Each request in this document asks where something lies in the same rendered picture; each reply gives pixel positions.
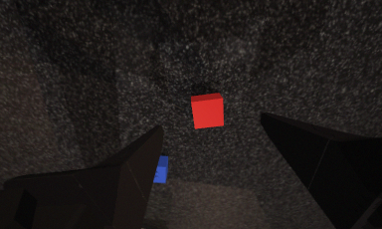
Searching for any blue block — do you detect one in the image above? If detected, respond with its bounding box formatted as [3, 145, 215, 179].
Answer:
[153, 155, 168, 183]

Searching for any red block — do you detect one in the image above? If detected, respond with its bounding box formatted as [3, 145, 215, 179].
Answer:
[191, 93, 224, 128]

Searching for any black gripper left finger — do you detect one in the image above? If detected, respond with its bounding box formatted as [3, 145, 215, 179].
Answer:
[3, 124, 164, 229]

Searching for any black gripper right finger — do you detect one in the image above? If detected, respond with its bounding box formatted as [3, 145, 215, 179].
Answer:
[261, 113, 382, 229]

